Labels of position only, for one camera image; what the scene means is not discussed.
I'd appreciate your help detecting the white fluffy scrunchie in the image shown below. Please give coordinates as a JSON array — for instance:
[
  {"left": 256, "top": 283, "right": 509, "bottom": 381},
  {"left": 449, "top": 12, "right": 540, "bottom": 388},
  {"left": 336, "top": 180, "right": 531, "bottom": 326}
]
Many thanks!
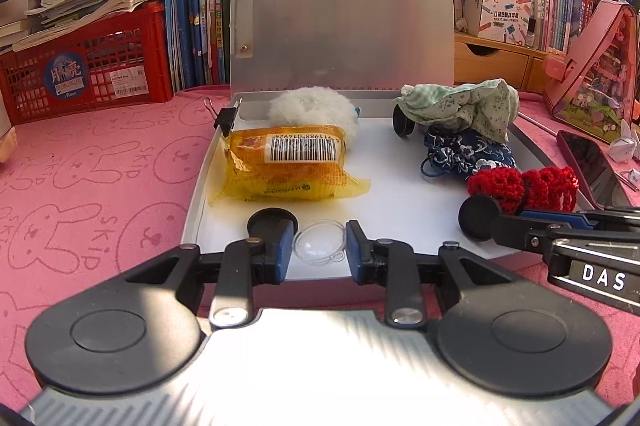
[{"left": 268, "top": 87, "right": 361, "bottom": 152}]

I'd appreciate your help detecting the wooden drawer unit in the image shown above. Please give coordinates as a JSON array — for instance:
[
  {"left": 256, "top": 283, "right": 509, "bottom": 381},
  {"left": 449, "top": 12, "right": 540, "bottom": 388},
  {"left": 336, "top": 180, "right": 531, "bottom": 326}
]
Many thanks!
[{"left": 454, "top": 31, "right": 557, "bottom": 92}]

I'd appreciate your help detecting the white paper crane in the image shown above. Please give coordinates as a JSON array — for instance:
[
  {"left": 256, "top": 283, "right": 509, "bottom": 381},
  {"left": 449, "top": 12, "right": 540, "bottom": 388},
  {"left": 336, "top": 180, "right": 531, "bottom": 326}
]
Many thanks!
[{"left": 609, "top": 119, "right": 640, "bottom": 162}]

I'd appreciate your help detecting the blue floral drawstring pouch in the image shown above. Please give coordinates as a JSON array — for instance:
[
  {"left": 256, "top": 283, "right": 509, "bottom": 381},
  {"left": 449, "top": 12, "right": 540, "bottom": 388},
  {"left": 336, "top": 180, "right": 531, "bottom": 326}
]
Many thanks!
[{"left": 419, "top": 129, "right": 517, "bottom": 181}]

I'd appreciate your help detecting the clear plastic dome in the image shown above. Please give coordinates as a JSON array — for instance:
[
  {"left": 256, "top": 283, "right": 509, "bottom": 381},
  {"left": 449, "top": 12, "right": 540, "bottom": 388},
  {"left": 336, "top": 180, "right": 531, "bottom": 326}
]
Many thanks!
[{"left": 293, "top": 219, "right": 347, "bottom": 266}]

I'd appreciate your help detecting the black binder clip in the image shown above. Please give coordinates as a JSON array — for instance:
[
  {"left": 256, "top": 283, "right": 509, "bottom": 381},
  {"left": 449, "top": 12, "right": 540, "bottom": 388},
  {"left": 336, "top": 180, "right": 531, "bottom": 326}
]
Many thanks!
[{"left": 202, "top": 96, "right": 241, "bottom": 138}]

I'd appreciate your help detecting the red crocheted hair bow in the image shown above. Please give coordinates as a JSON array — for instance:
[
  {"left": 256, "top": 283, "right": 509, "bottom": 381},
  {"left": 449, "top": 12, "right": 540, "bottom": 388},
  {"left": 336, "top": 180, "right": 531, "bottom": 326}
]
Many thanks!
[{"left": 467, "top": 166, "right": 581, "bottom": 215}]

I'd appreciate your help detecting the yellow plastic packet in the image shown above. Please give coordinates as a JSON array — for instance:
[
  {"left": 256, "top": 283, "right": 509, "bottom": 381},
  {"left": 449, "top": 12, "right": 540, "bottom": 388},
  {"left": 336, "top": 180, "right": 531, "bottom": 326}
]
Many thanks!
[{"left": 210, "top": 126, "right": 372, "bottom": 206}]

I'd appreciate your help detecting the brown-haired doll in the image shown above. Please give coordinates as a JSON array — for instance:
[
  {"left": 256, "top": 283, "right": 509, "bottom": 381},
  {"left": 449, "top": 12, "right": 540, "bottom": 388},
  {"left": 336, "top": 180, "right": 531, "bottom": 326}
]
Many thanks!
[{"left": 0, "top": 126, "right": 19, "bottom": 163}]

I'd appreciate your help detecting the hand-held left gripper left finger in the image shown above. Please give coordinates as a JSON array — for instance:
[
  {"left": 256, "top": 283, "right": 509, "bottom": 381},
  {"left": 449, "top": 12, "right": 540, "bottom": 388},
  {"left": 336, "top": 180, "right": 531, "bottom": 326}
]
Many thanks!
[{"left": 125, "top": 220, "right": 297, "bottom": 330}]

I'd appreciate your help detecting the green floral cloth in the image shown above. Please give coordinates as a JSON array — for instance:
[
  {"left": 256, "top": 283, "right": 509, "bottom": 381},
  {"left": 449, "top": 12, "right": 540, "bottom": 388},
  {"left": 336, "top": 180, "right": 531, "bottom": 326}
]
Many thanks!
[{"left": 393, "top": 78, "right": 521, "bottom": 143}]

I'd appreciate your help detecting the black round disc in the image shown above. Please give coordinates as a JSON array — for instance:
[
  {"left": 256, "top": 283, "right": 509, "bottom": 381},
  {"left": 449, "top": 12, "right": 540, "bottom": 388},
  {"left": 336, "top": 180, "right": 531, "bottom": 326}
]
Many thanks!
[
  {"left": 458, "top": 195, "right": 502, "bottom": 242},
  {"left": 246, "top": 207, "right": 301, "bottom": 240},
  {"left": 391, "top": 104, "right": 416, "bottom": 138}
]

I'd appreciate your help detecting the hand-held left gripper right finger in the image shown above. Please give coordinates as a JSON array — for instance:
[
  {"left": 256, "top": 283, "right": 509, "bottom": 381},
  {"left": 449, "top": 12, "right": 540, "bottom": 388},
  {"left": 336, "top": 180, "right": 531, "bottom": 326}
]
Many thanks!
[{"left": 345, "top": 220, "right": 519, "bottom": 332}]

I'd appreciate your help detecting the pink triangular case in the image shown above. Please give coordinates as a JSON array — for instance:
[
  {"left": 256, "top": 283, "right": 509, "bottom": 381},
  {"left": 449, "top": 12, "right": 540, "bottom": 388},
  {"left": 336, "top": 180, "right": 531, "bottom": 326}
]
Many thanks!
[{"left": 542, "top": 0, "right": 640, "bottom": 145}]

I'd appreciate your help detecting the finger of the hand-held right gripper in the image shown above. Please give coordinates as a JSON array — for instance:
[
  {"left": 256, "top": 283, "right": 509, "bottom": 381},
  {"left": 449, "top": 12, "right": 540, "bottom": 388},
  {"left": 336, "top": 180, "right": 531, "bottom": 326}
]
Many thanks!
[
  {"left": 517, "top": 205, "right": 640, "bottom": 230},
  {"left": 491, "top": 213, "right": 583, "bottom": 254}
]

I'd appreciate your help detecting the white colourful printer box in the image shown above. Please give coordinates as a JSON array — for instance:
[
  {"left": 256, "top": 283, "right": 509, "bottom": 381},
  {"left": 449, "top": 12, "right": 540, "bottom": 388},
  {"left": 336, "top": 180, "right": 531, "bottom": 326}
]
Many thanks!
[{"left": 465, "top": 0, "right": 531, "bottom": 45}]

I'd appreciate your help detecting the dark smartphone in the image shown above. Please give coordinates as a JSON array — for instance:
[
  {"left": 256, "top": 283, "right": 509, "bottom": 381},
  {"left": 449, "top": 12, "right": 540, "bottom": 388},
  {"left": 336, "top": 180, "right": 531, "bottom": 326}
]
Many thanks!
[{"left": 556, "top": 129, "right": 635, "bottom": 210}]

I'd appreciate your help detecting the red plastic crate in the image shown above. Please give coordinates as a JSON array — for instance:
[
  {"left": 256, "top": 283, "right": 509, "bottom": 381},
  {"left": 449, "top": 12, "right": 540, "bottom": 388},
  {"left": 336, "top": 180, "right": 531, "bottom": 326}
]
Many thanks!
[{"left": 0, "top": 1, "right": 174, "bottom": 127}]

